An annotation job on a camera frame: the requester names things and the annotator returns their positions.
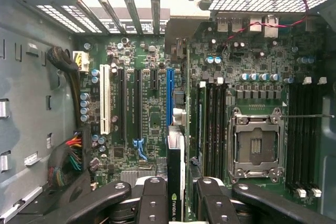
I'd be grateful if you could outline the silver chipset heat sink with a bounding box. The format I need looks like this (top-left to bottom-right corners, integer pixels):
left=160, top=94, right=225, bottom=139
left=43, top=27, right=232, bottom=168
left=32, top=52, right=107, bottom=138
left=120, top=170, right=156, bottom=183

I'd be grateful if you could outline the metal CPU socket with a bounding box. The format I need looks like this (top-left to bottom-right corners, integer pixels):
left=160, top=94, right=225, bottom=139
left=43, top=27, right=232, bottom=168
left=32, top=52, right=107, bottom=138
left=227, top=106, right=286, bottom=185

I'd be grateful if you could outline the black RAM slot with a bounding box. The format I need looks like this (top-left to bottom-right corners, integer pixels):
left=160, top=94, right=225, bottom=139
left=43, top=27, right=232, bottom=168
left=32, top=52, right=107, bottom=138
left=206, top=78, right=213, bottom=180
left=311, top=77, right=328, bottom=198
left=296, top=77, right=312, bottom=198
left=304, top=78, right=320, bottom=196
left=287, top=78, right=300, bottom=196
left=219, top=78, right=227, bottom=180
left=212, top=77, right=221, bottom=180

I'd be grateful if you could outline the RAM stick with white label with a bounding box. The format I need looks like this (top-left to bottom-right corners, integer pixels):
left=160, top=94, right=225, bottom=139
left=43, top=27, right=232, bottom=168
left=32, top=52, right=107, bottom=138
left=196, top=81, right=207, bottom=158

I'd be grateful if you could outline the green motherboard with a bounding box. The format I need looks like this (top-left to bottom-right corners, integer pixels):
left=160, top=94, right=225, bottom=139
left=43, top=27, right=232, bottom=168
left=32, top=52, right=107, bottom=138
left=76, top=34, right=323, bottom=209

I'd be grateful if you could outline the black long expansion slot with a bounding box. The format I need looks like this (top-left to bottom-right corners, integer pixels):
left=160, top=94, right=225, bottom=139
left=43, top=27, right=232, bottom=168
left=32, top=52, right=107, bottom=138
left=117, top=67, right=127, bottom=141
left=133, top=67, right=143, bottom=141

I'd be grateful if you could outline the blue expansion slot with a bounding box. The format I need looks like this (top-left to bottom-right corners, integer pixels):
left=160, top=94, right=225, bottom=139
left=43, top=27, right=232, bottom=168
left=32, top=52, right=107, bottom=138
left=166, top=69, right=175, bottom=127

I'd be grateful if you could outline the white expansion slot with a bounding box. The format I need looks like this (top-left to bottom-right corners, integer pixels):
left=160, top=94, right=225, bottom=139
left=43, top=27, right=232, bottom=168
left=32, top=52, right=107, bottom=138
left=99, top=63, right=112, bottom=135

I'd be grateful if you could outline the black short expansion slot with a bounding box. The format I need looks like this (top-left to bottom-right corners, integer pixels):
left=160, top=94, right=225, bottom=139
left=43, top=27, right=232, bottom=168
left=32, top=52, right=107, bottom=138
left=150, top=68, right=159, bottom=91

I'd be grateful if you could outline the thin metal locking lever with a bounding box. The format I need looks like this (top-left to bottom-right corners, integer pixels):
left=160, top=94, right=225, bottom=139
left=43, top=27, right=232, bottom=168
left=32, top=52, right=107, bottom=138
left=279, top=113, right=335, bottom=119

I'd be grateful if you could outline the black and grey PC case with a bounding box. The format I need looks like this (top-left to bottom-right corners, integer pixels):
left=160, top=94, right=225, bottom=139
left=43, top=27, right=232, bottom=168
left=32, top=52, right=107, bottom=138
left=0, top=0, right=336, bottom=224

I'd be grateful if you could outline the metal expansion slot cover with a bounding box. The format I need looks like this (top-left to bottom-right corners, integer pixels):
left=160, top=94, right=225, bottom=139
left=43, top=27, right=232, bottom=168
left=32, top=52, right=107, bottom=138
left=96, top=0, right=127, bottom=35
left=122, top=0, right=144, bottom=35
left=76, top=0, right=110, bottom=35
left=149, top=0, right=161, bottom=35

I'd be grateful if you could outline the multicolour main power cable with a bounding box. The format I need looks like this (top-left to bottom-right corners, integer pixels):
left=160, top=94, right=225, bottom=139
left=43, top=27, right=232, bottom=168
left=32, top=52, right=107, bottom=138
left=47, top=129, right=91, bottom=190

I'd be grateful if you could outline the black braided power cable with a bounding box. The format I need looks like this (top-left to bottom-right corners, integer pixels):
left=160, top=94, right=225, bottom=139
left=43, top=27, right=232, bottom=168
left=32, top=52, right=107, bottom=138
left=46, top=46, right=90, bottom=127

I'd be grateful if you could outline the red and black twisted wire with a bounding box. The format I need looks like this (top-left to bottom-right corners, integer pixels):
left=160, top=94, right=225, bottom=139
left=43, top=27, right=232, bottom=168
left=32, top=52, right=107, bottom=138
left=225, top=0, right=310, bottom=41

